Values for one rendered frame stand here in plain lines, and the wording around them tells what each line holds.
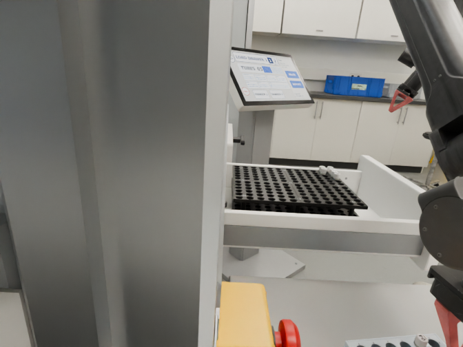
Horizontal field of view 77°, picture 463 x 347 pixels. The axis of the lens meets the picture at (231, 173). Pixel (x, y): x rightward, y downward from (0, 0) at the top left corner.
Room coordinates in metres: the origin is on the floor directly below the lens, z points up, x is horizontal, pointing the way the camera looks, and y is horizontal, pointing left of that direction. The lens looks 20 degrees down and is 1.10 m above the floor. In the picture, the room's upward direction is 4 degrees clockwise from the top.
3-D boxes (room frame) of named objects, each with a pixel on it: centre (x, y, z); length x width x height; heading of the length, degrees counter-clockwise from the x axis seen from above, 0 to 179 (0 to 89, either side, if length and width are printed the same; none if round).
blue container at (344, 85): (3.83, -1.45, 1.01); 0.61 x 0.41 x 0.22; 91
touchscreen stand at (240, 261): (1.49, -0.15, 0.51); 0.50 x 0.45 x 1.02; 42
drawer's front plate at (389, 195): (0.52, -0.31, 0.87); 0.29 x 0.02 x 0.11; 2
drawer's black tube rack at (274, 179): (0.52, -0.11, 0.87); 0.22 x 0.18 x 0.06; 92
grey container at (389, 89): (3.92, -2.10, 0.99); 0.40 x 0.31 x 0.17; 91
